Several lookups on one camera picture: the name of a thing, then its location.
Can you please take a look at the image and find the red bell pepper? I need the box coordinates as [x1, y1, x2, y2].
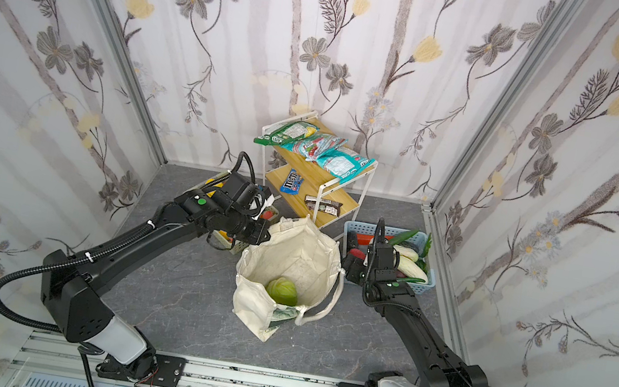
[348, 249, 366, 261]

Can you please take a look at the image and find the cream canvas grocery bag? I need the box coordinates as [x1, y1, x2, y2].
[232, 218, 345, 342]

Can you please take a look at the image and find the green cabbage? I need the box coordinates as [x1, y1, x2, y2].
[266, 276, 299, 307]

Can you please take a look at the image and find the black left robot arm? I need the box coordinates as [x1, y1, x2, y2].
[0, 152, 271, 384]

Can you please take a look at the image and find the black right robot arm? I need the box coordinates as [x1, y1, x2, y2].
[337, 221, 489, 387]

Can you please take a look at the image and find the teal red snack bag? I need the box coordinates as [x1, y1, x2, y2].
[291, 132, 346, 162]

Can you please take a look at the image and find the teal white snack bag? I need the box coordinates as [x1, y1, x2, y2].
[316, 146, 375, 182]

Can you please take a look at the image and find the green snack bag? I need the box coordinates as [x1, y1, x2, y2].
[253, 120, 318, 147]

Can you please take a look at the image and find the pale green perforated fruit basket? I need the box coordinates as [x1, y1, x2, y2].
[199, 172, 265, 249]

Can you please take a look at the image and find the red chili pepper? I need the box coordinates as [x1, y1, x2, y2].
[355, 233, 373, 246]

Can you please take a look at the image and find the white radish vegetable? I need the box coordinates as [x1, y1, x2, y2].
[393, 245, 429, 283]

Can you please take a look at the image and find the green leafy vegetable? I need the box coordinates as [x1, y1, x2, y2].
[387, 228, 433, 258]

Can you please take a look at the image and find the blue candy packet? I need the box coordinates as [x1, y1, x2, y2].
[279, 168, 304, 196]

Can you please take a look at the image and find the brown chocolate bar wrapper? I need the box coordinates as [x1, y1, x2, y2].
[304, 195, 342, 217]

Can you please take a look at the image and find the light blue vegetable basket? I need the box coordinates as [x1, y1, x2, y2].
[343, 221, 436, 295]

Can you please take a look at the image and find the white shelf rack with wood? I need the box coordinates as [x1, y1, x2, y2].
[246, 102, 385, 234]

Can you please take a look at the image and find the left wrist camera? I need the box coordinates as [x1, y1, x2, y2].
[214, 173, 265, 217]

